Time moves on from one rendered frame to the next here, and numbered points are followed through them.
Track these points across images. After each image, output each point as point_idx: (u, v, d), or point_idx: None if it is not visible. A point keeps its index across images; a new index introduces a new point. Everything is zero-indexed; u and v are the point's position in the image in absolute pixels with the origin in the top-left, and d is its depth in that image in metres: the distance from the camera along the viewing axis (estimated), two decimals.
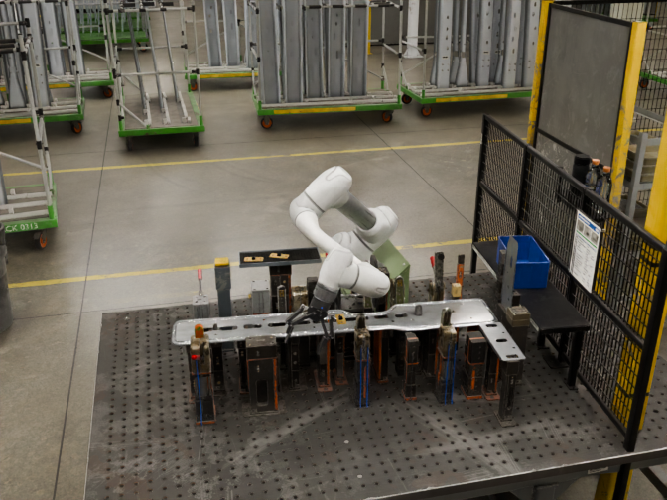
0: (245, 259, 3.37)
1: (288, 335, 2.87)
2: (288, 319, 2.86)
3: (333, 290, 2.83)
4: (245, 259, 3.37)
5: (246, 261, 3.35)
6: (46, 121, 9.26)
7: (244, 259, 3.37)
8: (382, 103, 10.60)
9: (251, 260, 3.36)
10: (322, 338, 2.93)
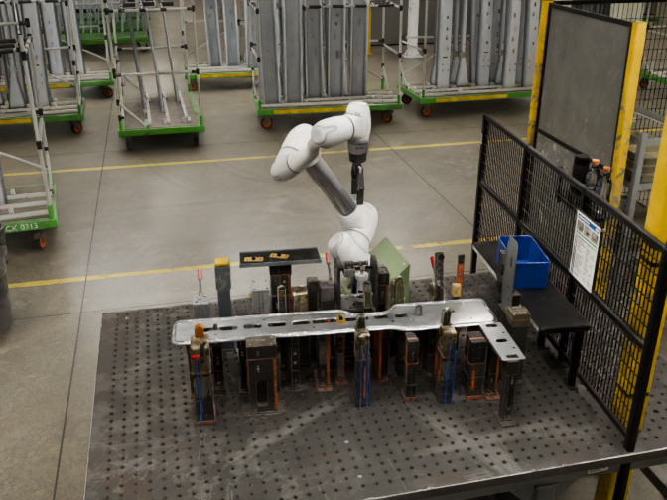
0: (245, 259, 3.37)
1: (363, 197, 3.18)
2: (364, 187, 3.13)
3: None
4: (245, 259, 3.37)
5: (246, 261, 3.36)
6: (46, 121, 9.26)
7: (244, 259, 3.37)
8: (382, 103, 10.60)
9: (251, 260, 3.36)
10: (352, 182, 3.28)
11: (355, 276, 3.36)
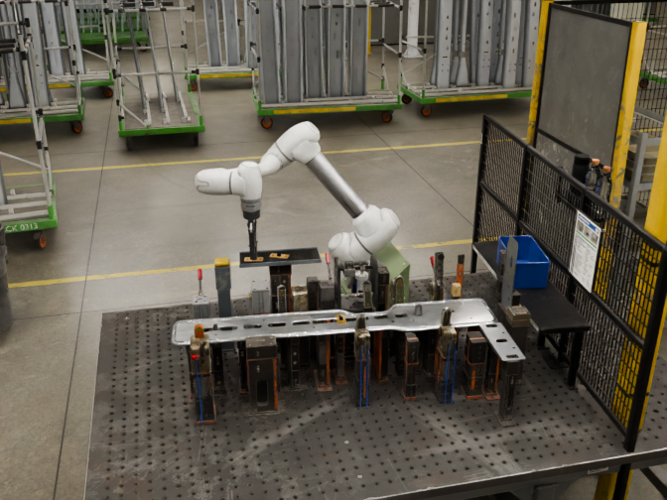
0: (245, 259, 3.37)
1: (256, 253, 3.34)
2: (254, 244, 3.29)
3: None
4: (245, 259, 3.37)
5: (246, 261, 3.36)
6: (46, 121, 9.26)
7: (244, 259, 3.37)
8: (382, 103, 10.60)
9: (251, 260, 3.36)
10: None
11: (355, 276, 3.36)
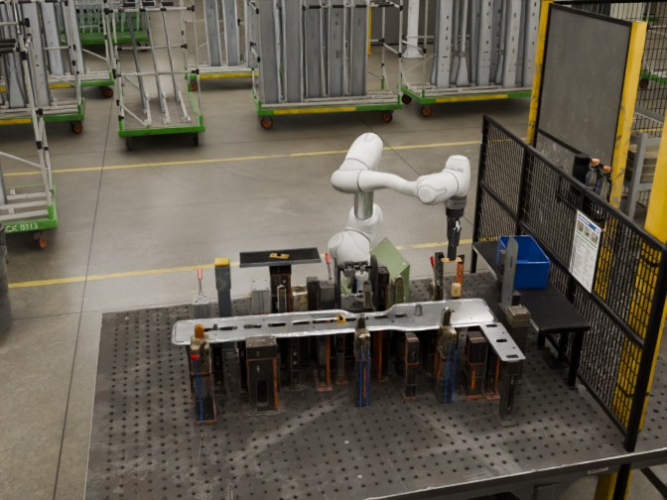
0: (443, 260, 3.15)
1: (456, 253, 3.13)
2: (459, 243, 3.08)
3: None
4: (443, 260, 3.15)
5: (445, 262, 3.14)
6: (46, 121, 9.26)
7: (442, 261, 3.15)
8: (382, 103, 10.60)
9: (450, 261, 3.15)
10: (450, 245, 3.14)
11: (355, 276, 3.36)
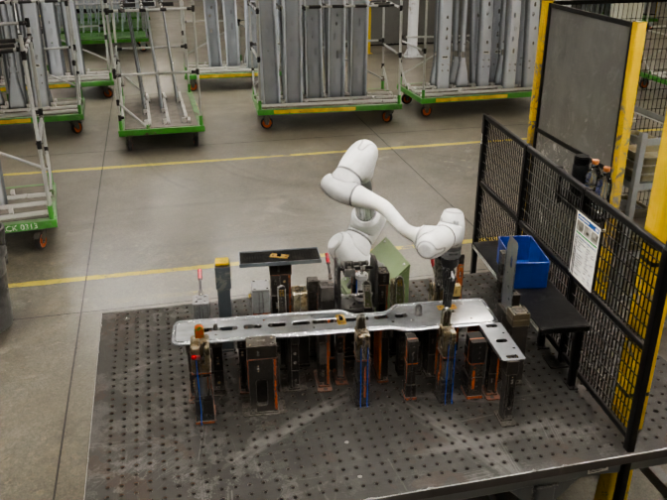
0: (439, 308, 3.24)
1: (451, 301, 3.22)
2: (454, 292, 3.17)
3: None
4: (439, 307, 3.24)
5: (441, 310, 3.23)
6: (46, 121, 9.26)
7: (438, 308, 3.24)
8: (382, 103, 10.60)
9: None
10: (445, 293, 3.23)
11: (355, 276, 3.36)
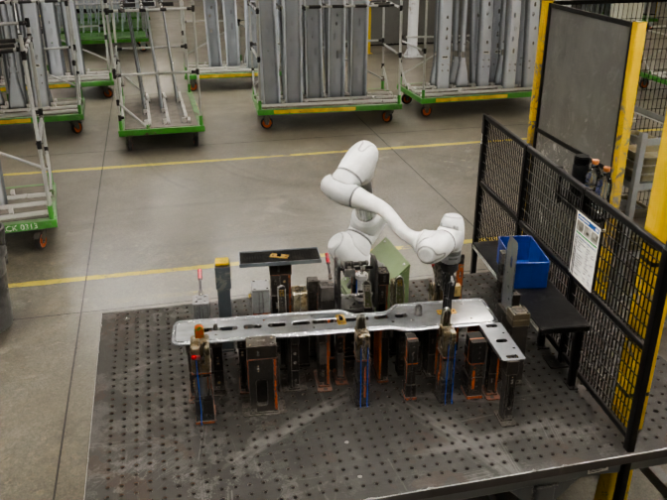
0: (439, 312, 3.25)
1: (451, 305, 3.23)
2: (454, 297, 3.18)
3: None
4: (438, 312, 3.25)
5: (441, 314, 3.24)
6: (46, 121, 9.26)
7: (438, 312, 3.25)
8: (382, 103, 10.60)
9: None
10: (445, 297, 3.24)
11: (355, 276, 3.36)
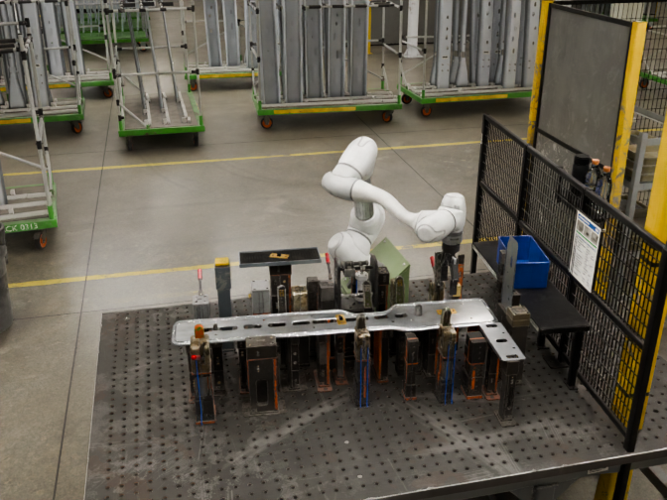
0: (439, 312, 3.25)
1: (457, 288, 3.14)
2: (459, 278, 3.09)
3: None
4: (438, 312, 3.25)
5: (441, 314, 3.24)
6: (46, 121, 9.26)
7: (438, 312, 3.25)
8: (382, 103, 10.60)
9: None
10: (443, 268, 3.24)
11: (355, 276, 3.36)
